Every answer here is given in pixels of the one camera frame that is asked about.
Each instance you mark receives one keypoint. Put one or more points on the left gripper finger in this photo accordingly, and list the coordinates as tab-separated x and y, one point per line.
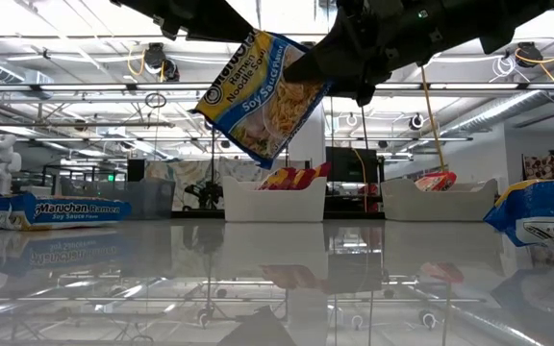
219	21

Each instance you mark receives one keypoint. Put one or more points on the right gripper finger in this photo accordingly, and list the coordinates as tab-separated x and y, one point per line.
315	69

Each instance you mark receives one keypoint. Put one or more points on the blue soy sauce ramen pack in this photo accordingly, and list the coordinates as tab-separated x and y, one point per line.
258	101
536	206
65	211

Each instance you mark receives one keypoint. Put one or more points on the white plastic bin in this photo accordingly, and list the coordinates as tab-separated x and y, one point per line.
277	206

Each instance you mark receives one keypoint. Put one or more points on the orange ramen noodle pack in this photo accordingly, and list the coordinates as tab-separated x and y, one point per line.
435	182

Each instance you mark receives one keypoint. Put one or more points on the long ceiling light bar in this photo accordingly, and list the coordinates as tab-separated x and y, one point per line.
89	87

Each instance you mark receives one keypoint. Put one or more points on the black screen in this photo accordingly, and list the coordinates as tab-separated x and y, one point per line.
349	165

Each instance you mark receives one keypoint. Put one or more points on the black background robot station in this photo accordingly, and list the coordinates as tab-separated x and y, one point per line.
205	192

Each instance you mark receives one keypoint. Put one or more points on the pale grey plastic bin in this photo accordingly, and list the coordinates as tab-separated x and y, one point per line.
440	206

